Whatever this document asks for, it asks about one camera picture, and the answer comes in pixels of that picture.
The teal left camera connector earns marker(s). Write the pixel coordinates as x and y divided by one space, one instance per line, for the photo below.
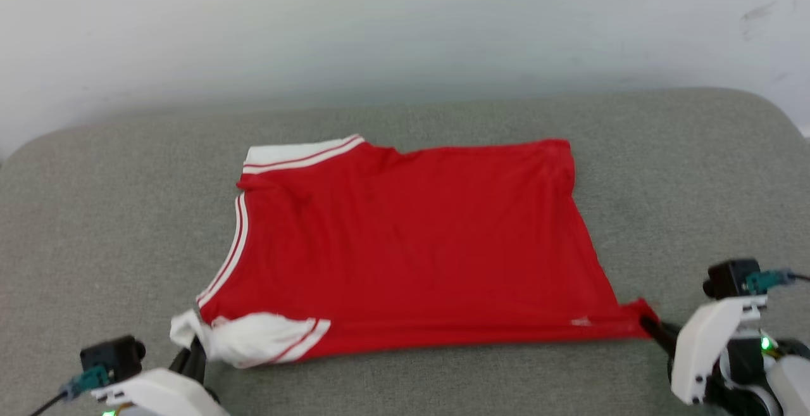
88 381

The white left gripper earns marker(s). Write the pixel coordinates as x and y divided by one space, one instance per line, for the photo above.
161 396

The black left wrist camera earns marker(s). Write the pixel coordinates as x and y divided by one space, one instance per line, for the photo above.
112 356

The teal right camera connector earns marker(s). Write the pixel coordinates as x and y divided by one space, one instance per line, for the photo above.
766 280

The red garment with white trim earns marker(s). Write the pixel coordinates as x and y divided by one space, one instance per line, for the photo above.
411 245

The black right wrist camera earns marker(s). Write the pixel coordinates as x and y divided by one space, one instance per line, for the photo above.
731 278

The teal camera connector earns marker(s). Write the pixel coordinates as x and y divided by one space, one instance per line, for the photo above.
766 280
88 381

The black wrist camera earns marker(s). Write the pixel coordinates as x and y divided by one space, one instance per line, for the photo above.
731 278
112 356

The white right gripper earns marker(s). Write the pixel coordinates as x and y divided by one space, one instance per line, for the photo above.
712 346

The grey fabric sofa cushion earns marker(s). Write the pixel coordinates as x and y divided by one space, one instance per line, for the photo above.
405 390

